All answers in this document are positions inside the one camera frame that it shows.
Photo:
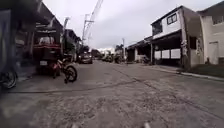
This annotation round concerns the tree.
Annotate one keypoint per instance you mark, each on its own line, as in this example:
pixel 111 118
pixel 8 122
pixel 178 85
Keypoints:
pixel 118 48

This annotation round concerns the dark car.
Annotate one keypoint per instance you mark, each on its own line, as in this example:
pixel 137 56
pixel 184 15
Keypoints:
pixel 86 58

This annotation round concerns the low building with roof overhang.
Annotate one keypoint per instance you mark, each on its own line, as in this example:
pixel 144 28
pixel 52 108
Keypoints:
pixel 140 50

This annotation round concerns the grey concrete road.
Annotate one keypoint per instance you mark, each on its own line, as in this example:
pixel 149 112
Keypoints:
pixel 116 96

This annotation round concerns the utility pole with crossarms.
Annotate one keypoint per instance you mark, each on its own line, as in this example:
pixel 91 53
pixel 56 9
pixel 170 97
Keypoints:
pixel 84 31

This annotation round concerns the small bicycle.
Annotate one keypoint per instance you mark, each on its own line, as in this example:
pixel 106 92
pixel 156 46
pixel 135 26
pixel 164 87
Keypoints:
pixel 68 71

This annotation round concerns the row of buildings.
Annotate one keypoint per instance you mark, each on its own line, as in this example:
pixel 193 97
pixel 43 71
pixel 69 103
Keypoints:
pixel 71 41

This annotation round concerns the white two-storey building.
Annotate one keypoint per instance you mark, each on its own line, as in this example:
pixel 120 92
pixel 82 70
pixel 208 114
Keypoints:
pixel 173 36

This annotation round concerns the red vehicle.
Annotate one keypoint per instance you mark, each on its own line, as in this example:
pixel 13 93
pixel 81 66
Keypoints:
pixel 46 50

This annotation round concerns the concrete kerb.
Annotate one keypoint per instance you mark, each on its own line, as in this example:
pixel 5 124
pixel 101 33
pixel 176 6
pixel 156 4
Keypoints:
pixel 196 75

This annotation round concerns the grass strip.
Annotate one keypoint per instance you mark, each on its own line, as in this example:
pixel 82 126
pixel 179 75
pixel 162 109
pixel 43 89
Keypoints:
pixel 208 70

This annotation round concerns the dark building with awning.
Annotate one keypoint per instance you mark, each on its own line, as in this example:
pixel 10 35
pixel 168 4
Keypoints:
pixel 20 30

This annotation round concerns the pale grey building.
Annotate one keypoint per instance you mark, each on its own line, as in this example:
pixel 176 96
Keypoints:
pixel 213 36

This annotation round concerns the motorcycle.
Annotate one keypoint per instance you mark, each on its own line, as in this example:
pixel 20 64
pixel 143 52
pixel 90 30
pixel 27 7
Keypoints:
pixel 7 79

